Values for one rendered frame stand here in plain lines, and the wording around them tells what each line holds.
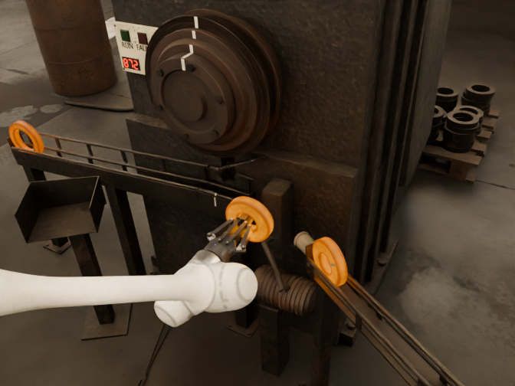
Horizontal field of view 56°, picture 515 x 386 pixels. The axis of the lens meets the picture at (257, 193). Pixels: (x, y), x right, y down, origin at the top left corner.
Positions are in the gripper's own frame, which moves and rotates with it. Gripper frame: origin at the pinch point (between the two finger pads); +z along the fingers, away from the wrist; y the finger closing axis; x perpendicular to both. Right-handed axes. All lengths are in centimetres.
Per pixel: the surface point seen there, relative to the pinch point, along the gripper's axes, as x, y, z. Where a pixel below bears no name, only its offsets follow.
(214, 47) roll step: 42, -19, 19
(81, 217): -24, -73, -6
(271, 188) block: -5.3, -3.3, 20.5
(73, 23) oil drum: -32, -262, 169
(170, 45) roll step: 41, -34, 18
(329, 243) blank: -6.3, 24.1, 5.4
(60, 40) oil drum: -44, -272, 160
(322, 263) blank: -16.0, 21.8, 5.8
